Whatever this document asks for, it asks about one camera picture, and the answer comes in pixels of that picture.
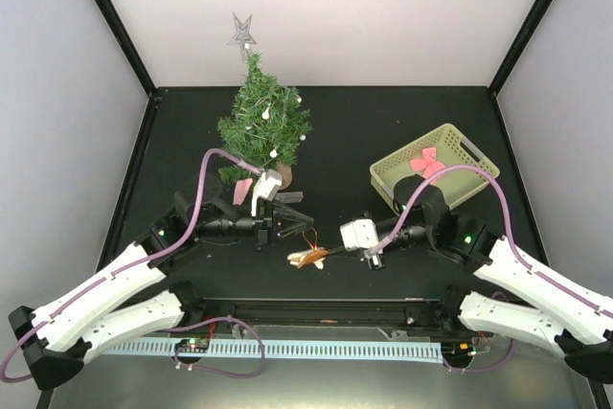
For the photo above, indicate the black aluminium rail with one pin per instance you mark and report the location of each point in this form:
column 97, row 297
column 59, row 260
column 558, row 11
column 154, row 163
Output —
column 432, row 318

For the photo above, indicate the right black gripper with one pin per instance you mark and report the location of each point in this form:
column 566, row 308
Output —
column 374, row 261

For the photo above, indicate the light blue slotted cable duct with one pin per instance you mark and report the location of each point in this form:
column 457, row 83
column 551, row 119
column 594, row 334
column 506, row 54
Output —
column 422, row 352

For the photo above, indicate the small circuit board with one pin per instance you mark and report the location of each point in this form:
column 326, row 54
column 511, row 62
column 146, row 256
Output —
column 191, row 345

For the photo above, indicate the brown white plush ornament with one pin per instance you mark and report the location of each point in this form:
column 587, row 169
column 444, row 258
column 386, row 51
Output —
column 313, row 256

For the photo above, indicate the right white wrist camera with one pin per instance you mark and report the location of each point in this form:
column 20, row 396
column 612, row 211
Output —
column 359, row 234

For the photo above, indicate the small green christmas tree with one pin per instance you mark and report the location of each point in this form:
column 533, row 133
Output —
column 267, row 122

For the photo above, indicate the pink cone ornament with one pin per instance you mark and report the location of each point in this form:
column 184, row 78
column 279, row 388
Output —
column 241, row 190

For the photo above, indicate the pink star ornament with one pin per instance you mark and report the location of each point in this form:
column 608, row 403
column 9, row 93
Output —
column 428, row 163

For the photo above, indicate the silver star tree topper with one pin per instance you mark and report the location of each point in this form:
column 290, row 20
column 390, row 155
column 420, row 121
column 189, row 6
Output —
column 242, row 36

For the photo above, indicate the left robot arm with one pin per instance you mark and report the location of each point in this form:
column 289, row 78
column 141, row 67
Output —
column 58, row 339

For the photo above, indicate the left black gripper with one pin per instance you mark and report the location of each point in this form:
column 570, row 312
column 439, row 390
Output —
column 264, row 220

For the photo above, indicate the clear battery box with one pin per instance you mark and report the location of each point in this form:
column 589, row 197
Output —
column 290, row 197

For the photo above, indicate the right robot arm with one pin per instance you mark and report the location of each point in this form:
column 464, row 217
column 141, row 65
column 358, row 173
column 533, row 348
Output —
column 555, row 314

